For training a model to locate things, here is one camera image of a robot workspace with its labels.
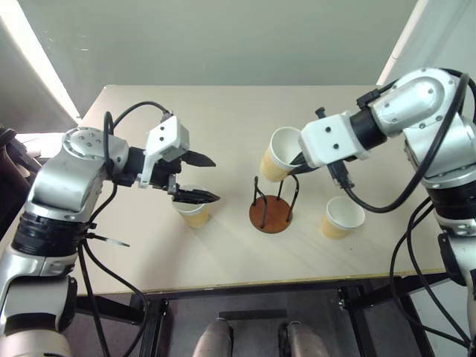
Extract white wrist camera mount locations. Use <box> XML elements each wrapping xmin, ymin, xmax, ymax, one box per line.
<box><xmin>140</xmin><ymin>115</ymin><xmax>190</xmax><ymax>189</ymax></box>
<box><xmin>297</xmin><ymin>114</ymin><xmax>371</xmax><ymax>169</ymax></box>

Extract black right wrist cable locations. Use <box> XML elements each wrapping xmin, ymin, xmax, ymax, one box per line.
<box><xmin>327</xmin><ymin>68</ymin><xmax>470</xmax><ymax>214</ymax></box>

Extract dark brown object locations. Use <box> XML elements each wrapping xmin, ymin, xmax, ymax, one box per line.
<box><xmin>0</xmin><ymin>127</ymin><xmax>40</xmax><ymax>239</ymax></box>

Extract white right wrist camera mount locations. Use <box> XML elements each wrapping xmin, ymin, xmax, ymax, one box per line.
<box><xmin>297</xmin><ymin>114</ymin><xmax>371</xmax><ymax>169</ymax></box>

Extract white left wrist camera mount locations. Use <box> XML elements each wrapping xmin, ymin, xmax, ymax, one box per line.
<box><xmin>140</xmin><ymin>115</ymin><xmax>190</xmax><ymax>189</ymax></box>

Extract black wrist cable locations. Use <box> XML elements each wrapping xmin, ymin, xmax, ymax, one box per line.
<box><xmin>327</xmin><ymin>68</ymin><xmax>470</xmax><ymax>214</ymax></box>
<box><xmin>103</xmin><ymin>100</ymin><xmax>176</xmax><ymax>187</ymax></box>

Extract wire cup holder wooden base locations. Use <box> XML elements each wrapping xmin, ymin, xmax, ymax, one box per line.
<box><xmin>248</xmin><ymin>175</ymin><xmax>301</xmax><ymax>234</ymax></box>

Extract dark grey rounded shape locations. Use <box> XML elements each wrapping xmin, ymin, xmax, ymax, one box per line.
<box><xmin>278</xmin><ymin>321</ymin><xmax>329</xmax><ymax>357</ymax></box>
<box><xmin>194</xmin><ymin>319</ymin><xmax>234</xmax><ymax>357</ymax></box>

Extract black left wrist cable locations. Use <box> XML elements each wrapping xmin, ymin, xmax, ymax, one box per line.
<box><xmin>103</xmin><ymin>100</ymin><xmax>176</xmax><ymax>187</ymax></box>

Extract black metal table frame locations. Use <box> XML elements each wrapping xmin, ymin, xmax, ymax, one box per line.
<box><xmin>74</xmin><ymin>273</ymin><xmax>476</xmax><ymax>357</ymax></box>

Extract black zip tie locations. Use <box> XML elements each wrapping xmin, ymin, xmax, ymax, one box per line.
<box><xmin>86</xmin><ymin>231</ymin><xmax>131</xmax><ymax>248</ymax></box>

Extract black left body cable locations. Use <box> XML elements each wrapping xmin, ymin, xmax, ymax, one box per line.
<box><xmin>76</xmin><ymin>222</ymin><xmax>149</xmax><ymax>357</ymax></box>

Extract tan ribbed paper cup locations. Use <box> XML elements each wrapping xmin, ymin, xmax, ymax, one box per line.
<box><xmin>171</xmin><ymin>184</ymin><xmax>212</xmax><ymax>229</ymax></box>
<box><xmin>321</xmin><ymin>196</ymin><xmax>367</xmax><ymax>240</ymax></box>
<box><xmin>260</xmin><ymin>126</ymin><xmax>303</xmax><ymax>183</ymax></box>

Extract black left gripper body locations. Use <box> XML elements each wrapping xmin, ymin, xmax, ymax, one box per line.
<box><xmin>148</xmin><ymin>155</ymin><xmax>184</xmax><ymax>195</ymax></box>

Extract black body cable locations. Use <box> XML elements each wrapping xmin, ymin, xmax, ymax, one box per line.
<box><xmin>388</xmin><ymin>196</ymin><xmax>473</xmax><ymax>350</ymax></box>
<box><xmin>76</xmin><ymin>222</ymin><xmax>149</xmax><ymax>357</ymax></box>

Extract black right body cable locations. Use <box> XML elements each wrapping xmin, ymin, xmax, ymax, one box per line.
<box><xmin>388</xmin><ymin>196</ymin><xmax>473</xmax><ymax>350</ymax></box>

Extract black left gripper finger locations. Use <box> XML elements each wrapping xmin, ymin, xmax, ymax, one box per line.
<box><xmin>182</xmin><ymin>149</ymin><xmax>217</xmax><ymax>167</ymax></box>
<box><xmin>173</xmin><ymin>189</ymin><xmax>222</xmax><ymax>205</ymax></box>

